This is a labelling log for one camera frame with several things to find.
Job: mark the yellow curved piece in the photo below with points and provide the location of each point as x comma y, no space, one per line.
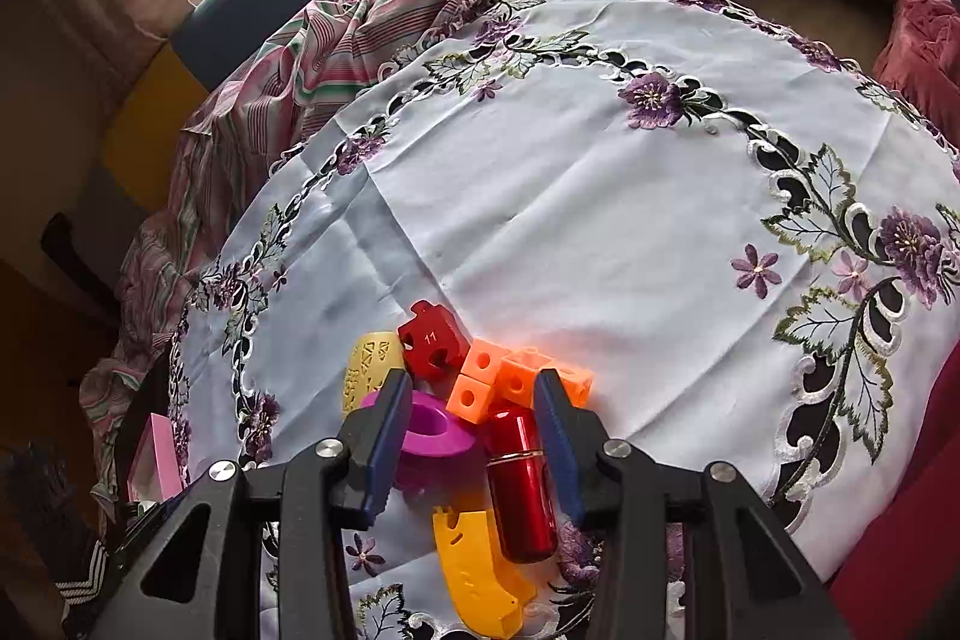
472,572

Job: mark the red cloth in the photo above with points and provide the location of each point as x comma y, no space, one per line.
915,520

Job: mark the pink fleece blanket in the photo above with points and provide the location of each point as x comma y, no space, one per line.
922,40

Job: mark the black white chevron cloth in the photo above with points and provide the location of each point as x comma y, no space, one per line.
82,584

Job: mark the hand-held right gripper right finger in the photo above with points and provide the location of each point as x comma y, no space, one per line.
559,452

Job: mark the pink green striped blanket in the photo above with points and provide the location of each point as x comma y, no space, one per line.
315,63

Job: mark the yellow oval toy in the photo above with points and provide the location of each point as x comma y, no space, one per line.
367,362

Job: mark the grey yellow blue headboard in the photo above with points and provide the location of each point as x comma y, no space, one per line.
240,10

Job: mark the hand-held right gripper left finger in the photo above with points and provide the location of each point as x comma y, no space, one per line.
386,437

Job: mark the pink cardboard box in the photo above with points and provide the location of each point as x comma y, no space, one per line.
161,452

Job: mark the orange cube block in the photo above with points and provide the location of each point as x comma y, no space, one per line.
480,396

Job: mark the red puzzle piece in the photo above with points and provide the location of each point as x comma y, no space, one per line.
431,344

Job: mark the white embroidered floral tablecloth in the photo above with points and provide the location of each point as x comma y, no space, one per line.
600,220

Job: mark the red metal cylinder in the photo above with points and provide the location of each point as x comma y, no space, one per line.
517,490

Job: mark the black rolled mat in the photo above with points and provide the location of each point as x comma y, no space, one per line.
71,257

